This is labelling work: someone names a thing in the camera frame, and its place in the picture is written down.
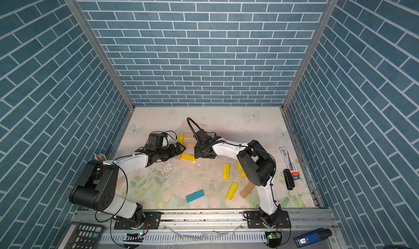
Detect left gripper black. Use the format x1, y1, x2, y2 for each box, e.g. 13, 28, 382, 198
155, 142, 186, 161

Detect tan wooden block diagonal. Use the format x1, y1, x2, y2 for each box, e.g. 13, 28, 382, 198
182, 142, 196, 148

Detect yellow block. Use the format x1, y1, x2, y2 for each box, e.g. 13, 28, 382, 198
179, 133, 184, 144
226, 182, 239, 201
181, 154, 196, 162

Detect yellow block vertical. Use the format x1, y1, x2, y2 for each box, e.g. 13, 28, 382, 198
237, 161, 243, 171
223, 164, 230, 180

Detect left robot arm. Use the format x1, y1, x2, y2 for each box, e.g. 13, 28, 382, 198
69, 142, 186, 229

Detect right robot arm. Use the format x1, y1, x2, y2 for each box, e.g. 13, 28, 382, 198
194, 135, 283, 227

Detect teal block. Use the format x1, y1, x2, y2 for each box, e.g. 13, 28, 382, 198
186, 190, 205, 203

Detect pen holder cup with pens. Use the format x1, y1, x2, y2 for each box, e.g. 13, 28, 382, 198
94, 154, 107, 162

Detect black remote device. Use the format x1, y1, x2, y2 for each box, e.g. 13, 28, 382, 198
283, 169, 295, 191

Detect toothpaste tube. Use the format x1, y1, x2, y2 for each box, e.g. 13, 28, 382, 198
280, 147, 301, 181

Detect black calculator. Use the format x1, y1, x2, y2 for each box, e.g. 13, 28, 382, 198
55, 222, 105, 249

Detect blue handheld device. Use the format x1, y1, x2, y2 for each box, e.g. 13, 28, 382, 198
294, 228, 332, 248

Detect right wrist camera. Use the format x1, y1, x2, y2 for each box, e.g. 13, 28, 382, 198
195, 129, 212, 142

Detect white cable duct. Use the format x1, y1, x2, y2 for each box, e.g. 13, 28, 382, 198
99, 231, 267, 245

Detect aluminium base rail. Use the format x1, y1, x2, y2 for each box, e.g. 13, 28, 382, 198
71, 209, 338, 232

